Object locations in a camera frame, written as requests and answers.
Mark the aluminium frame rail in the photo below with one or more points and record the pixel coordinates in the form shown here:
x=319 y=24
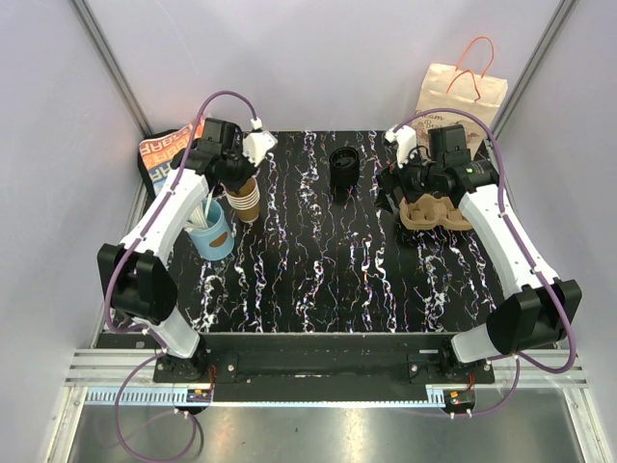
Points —
x=523 y=416

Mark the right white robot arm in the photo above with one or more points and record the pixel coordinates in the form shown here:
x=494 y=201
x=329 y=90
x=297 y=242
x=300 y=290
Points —
x=538 y=307

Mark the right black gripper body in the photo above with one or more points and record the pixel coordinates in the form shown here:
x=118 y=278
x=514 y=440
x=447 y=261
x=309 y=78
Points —
x=417 y=177

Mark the colourful rabbit print cloth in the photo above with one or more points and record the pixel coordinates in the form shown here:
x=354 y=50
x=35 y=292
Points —
x=156 y=153

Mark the stack of black cup lids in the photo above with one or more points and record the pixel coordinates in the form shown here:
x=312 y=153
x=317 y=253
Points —
x=344 y=165

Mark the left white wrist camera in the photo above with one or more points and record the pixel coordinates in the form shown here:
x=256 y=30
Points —
x=257 y=144

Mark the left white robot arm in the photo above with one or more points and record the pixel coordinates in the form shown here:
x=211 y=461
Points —
x=134 y=275

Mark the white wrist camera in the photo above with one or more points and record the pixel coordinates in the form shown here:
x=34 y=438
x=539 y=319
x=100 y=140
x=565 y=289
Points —
x=257 y=144
x=404 y=138

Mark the stack of paper coffee cups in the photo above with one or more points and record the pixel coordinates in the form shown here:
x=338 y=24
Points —
x=245 y=202

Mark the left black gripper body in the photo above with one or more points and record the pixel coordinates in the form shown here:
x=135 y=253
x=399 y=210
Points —
x=239 y=169

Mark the stack of brown cup carriers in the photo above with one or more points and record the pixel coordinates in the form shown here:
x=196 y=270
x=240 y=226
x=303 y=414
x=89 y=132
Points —
x=429 y=212

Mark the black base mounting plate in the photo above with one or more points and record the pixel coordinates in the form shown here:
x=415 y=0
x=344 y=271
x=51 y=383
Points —
x=323 y=368

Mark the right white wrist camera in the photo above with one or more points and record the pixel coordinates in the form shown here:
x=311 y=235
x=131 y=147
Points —
x=404 y=138

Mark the light blue straw holder cup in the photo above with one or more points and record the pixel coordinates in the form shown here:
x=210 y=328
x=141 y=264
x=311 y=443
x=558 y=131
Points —
x=214 y=242

